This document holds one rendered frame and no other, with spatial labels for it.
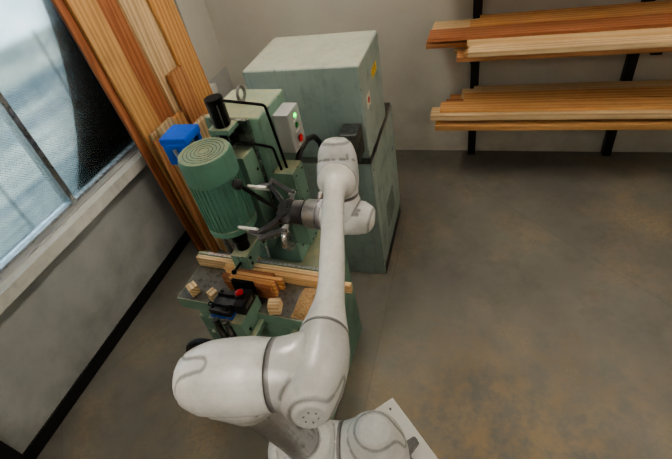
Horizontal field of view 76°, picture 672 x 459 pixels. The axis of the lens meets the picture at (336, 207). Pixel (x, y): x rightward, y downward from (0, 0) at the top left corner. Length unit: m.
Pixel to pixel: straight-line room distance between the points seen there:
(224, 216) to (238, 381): 0.78
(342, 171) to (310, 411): 0.59
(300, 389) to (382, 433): 0.58
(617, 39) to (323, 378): 2.66
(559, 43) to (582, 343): 1.69
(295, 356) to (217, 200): 0.77
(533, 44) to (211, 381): 2.62
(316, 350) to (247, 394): 0.14
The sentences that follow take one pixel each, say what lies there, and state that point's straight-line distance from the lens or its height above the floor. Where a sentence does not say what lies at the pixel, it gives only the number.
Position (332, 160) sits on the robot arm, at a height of 1.55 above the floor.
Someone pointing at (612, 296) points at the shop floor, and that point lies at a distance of 2.93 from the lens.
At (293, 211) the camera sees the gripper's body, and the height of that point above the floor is 1.37.
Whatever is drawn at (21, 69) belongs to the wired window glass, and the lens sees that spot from 2.77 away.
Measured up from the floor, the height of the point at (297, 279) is 0.93.
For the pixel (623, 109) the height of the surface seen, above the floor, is 0.62.
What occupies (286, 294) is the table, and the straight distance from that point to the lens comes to 1.70.
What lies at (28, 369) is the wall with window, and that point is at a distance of 2.83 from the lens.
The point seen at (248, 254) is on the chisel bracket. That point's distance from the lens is 1.66.
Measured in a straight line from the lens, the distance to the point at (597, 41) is 3.03.
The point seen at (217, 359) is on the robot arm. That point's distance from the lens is 0.84.
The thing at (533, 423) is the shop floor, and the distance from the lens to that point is 2.42.
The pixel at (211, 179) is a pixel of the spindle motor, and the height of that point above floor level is 1.45.
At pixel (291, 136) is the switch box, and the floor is 1.40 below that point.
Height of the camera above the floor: 2.17
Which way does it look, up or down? 39 degrees down
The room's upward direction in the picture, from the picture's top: 12 degrees counter-clockwise
